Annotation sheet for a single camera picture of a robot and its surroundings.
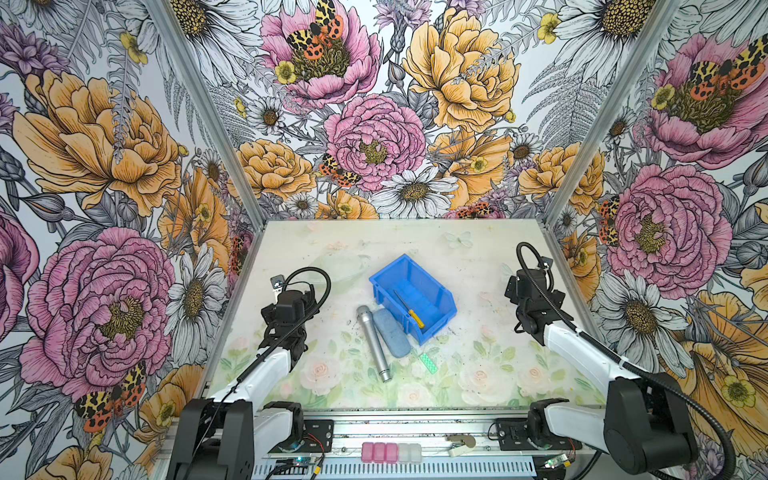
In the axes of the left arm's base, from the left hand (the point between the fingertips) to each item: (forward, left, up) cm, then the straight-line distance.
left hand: (292, 306), depth 88 cm
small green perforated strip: (-15, -40, -7) cm, 43 cm away
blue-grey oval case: (-8, -30, -6) cm, 32 cm away
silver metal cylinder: (0, -21, -4) cm, 22 cm away
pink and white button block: (-35, -28, -7) cm, 46 cm away
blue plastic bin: (+4, -42, -7) cm, 43 cm away
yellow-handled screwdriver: (0, -35, -6) cm, 36 cm away
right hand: (+1, -70, +4) cm, 70 cm away
